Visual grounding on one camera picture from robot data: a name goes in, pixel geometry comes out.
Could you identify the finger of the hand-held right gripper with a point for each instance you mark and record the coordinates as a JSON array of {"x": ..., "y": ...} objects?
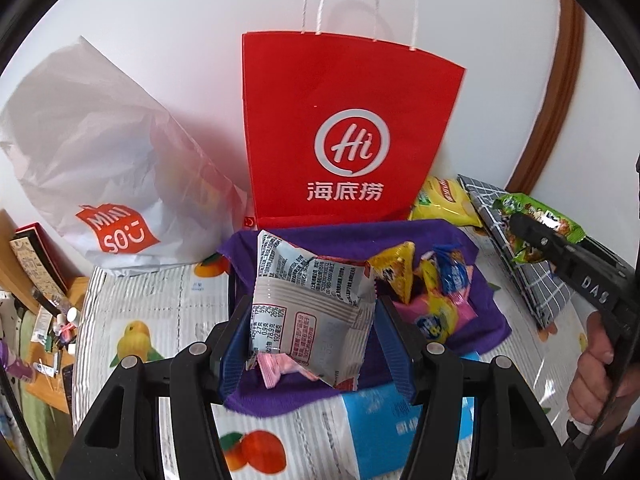
[{"x": 530, "y": 232}]

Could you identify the yellow chips bag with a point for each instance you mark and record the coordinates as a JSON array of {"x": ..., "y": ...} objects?
[{"x": 445, "y": 200}]

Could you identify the person's right hand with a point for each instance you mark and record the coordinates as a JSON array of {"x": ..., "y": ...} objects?
[{"x": 590, "y": 375}]

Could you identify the wooden nightstand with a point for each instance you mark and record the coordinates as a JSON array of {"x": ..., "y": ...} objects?
[{"x": 42, "y": 385}]

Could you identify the purple bottle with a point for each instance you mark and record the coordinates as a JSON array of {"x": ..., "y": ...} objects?
[{"x": 15, "y": 365}]

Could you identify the pink and yellow snack packet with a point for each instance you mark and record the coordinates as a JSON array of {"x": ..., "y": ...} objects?
[{"x": 440, "y": 320}]

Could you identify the green snack packet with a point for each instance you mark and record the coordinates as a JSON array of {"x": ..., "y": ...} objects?
[{"x": 520, "y": 205}]

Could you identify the white snack packet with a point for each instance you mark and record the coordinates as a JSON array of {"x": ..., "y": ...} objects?
[{"x": 310, "y": 310}]

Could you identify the blue tissue pack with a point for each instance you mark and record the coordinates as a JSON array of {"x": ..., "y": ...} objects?
[{"x": 380, "y": 435}]

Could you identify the fruit print tablecloth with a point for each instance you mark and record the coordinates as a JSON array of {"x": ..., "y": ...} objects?
[{"x": 175, "y": 300}]

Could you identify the patterned flat box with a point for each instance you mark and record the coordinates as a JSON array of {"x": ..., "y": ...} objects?
[{"x": 35, "y": 260}]

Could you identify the group of small cosmetic items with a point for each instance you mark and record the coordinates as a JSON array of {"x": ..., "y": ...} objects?
[{"x": 62, "y": 330}]

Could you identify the green bed sheet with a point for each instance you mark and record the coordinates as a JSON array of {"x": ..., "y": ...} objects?
[{"x": 40, "y": 435}]

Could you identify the black phone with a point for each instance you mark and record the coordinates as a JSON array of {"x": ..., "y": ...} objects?
[{"x": 67, "y": 380}]

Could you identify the red paper bag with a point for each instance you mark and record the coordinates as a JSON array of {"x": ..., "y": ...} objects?
[{"x": 350, "y": 85}]

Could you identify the grey checked folded cloth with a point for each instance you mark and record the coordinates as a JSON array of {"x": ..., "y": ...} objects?
[{"x": 530, "y": 285}]

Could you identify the blue snack packet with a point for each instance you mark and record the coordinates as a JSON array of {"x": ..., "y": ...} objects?
[{"x": 452, "y": 275}]

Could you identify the brown wooden door frame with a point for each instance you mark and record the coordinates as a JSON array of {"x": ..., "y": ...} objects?
[{"x": 555, "y": 110}]

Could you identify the white plastic bag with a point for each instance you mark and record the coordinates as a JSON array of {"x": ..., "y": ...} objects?
[{"x": 100, "y": 160}]

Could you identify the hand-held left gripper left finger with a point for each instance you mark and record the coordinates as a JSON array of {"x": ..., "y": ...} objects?
[{"x": 235, "y": 355}]

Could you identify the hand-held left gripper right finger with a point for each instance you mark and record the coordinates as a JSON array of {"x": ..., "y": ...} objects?
[{"x": 400, "y": 355}]

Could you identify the purple fabric tray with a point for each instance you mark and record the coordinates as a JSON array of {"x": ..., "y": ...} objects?
[{"x": 482, "y": 325}]

